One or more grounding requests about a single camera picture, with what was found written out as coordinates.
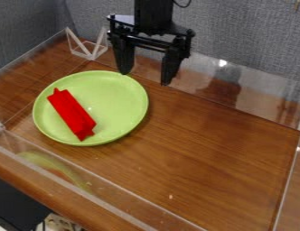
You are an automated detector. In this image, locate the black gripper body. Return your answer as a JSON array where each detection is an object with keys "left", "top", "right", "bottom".
[{"left": 105, "top": 14, "right": 195, "bottom": 58}]

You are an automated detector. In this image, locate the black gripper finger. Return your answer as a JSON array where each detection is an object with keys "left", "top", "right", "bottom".
[
  {"left": 109, "top": 34, "right": 135, "bottom": 75},
  {"left": 160, "top": 49, "right": 182, "bottom": 86}
]

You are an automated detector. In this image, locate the green round plate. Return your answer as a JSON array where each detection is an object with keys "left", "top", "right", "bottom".
[{"left": 30, "top": 70, "right": 148, "bottom": 146}]

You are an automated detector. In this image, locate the red plastic block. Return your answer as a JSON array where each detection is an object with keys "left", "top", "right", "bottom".
[{"left": 47, "top": 88, "right": 96, "bottom": 141}]

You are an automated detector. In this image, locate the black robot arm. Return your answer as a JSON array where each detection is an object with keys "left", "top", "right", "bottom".
[{"left": 107, "top": 0, "right": 195, "bottom": 86}]

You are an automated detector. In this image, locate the white power strip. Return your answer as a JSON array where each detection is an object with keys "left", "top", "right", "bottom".
[{"left": 44, "top": 213, "right": 81, "bottom": 231}]

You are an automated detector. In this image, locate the clear acrylic corner bracket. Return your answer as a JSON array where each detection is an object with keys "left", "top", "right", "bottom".
[{"left": 64, "top": 27, "right": 107, "bottom": 60}]

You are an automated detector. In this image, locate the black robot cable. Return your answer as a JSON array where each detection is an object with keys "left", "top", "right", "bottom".
[{"left": 171, "top": 0, "right": 194, "bottom": 9}]

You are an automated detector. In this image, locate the clear acrylic enclosure wall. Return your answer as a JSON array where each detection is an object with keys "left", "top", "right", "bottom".
[{"left": 0, "top": 33, "right": 300, "bottom": 231}]

